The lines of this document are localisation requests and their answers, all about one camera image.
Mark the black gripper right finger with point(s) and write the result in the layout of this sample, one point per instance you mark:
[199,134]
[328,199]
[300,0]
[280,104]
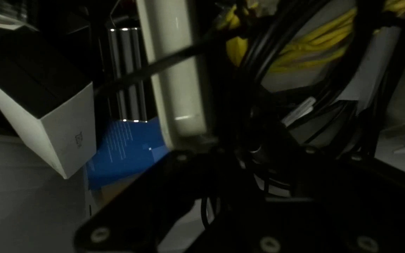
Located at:
[352,201]

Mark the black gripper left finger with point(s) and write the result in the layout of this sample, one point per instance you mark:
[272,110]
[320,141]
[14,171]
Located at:
[155,201]

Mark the blue printed box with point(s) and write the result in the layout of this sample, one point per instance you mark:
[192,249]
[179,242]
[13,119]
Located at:
[127,152]

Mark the white open cardboard box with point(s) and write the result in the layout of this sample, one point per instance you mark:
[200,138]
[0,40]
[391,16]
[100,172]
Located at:
[57,135]

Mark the silver metal cylinders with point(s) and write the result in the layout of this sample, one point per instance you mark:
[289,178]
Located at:
[127,75]

